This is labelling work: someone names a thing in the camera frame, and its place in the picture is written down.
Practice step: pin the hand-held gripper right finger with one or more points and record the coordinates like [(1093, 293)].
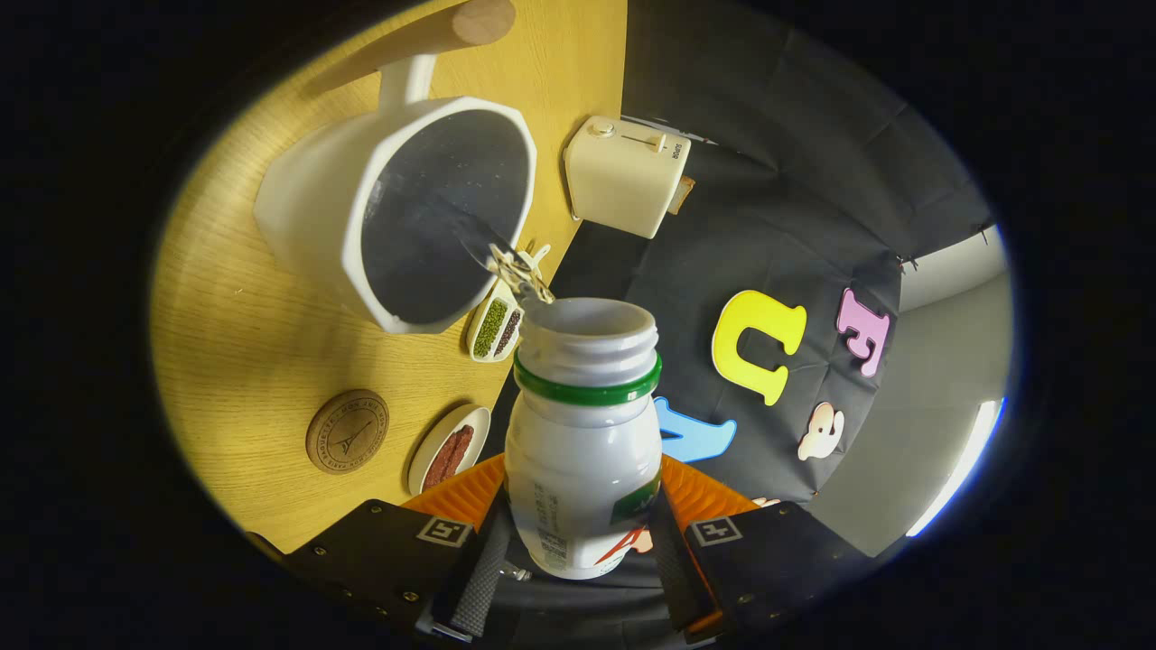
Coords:
[(673, 569)]

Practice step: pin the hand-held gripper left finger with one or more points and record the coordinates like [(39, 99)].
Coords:
[(483, 573)]

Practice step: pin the round wooden coaster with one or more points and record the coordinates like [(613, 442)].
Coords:
[(348, 431)]

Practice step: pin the red sausage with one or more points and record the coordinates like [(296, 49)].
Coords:
[(449, 456)]

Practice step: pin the white oval plate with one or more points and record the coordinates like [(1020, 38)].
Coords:
[(432, 442)]

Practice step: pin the white divided dish with beans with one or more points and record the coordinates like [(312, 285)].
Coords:
[(492, 329)]

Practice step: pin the wooden table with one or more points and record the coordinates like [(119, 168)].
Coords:
[(253, 361)]

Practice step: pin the toast bread slice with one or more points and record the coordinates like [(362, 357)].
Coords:
[(683, 194)]

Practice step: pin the cream toaster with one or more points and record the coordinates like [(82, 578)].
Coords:
[(623, 181)]

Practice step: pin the black backdrop cloth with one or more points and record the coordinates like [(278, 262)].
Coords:
[(768, 181)]

